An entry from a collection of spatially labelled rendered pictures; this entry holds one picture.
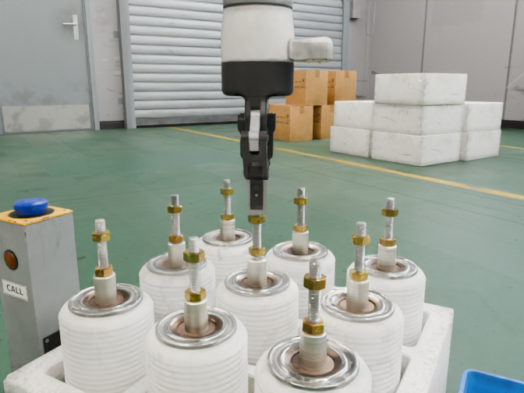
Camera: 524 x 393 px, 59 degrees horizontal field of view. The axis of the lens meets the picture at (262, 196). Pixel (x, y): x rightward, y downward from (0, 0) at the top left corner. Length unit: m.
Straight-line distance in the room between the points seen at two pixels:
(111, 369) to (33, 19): 4.99
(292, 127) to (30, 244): 3.53
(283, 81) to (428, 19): 6.33
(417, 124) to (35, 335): 2.56
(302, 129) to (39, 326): 3.60
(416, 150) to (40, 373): 2.62
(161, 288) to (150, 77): 5.03
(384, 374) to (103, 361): 0.28
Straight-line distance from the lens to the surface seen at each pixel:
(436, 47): 6.65
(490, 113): 3.46
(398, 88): 3.03
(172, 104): 5.64
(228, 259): 0.66
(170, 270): 0.59
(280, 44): 0.47
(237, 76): 0.47
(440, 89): 3.01
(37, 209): 0.65
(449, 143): 3.15
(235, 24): 0.48
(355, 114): 3.32
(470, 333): 1.04
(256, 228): 0.52
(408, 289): 0.58
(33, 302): 0.65
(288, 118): 4.05
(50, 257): 0.65
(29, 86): 5.33
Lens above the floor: 0.47
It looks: 13 degrees down
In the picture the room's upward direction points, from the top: straight up
